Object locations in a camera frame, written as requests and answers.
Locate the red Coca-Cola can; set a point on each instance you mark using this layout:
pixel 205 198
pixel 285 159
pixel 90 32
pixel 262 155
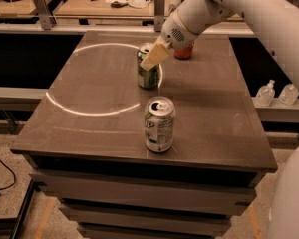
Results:
pixel 184 53

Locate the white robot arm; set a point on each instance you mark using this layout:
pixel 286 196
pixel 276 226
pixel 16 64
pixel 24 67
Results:
pixel 276 25

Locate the left metal railing post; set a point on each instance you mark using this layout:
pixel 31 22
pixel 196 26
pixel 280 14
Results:
pixel 46 19

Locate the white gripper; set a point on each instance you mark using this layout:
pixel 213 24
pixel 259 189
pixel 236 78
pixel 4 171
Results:
pixel 177 34

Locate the black metal floor frame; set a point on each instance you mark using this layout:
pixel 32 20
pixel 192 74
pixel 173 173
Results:
pixel 23 211

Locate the brown drawer cabinet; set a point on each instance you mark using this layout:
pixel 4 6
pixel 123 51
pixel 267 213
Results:
pixel 175 162

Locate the clear sanitizer bottle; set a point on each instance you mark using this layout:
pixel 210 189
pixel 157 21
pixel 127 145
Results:
pixel 265 94
pixel 289 95

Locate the white green soda can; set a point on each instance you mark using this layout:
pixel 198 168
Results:
pixel 159 122

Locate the middle metal railing post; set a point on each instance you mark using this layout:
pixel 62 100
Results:
pixel 158 14

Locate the white face mask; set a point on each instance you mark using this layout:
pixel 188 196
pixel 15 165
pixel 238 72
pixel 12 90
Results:
pixel 138 4

